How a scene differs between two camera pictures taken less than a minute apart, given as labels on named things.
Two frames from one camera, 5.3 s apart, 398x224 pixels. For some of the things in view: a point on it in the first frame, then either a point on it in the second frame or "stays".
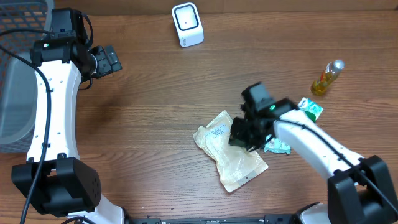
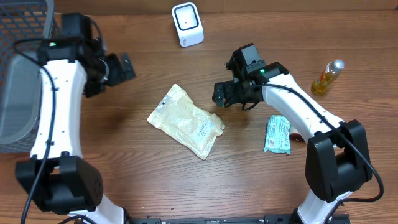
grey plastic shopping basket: (17, 76) stays
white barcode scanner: (188, 23) stays
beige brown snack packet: (236, 165) → (180, 117)
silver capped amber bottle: (331, 71) stays
